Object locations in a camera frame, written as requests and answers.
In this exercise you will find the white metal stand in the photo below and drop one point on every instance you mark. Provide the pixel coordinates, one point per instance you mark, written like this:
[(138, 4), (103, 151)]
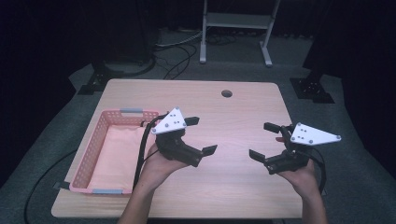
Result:
[(238, 20)]

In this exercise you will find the dark round table grommet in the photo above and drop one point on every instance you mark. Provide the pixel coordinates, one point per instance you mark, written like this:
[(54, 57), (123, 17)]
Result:
[(226, 93)]

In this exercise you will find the person's left hand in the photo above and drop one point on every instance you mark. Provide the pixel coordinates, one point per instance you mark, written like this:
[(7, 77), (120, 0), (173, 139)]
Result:
[(158, 171)]

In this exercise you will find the pink perforated plastic basket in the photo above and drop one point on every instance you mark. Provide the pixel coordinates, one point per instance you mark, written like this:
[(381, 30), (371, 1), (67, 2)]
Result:
[(93, 146)]

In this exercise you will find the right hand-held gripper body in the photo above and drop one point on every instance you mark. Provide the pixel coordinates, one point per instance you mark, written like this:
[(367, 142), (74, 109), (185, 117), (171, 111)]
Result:
[(306, 137)]

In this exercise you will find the black round floor base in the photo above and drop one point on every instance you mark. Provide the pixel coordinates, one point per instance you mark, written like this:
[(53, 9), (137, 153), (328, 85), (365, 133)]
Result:
[(140, 69)]

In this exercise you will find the black stand base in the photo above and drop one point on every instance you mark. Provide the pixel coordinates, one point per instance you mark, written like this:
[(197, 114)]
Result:
[(311, 90), (99, 77)]

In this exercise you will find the person's right hand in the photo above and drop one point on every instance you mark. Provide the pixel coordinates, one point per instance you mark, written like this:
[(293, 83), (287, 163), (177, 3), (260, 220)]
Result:
[(303, 179)]

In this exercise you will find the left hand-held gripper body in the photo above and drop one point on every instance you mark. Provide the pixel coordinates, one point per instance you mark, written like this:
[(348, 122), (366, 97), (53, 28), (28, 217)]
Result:
[(171, 123)]

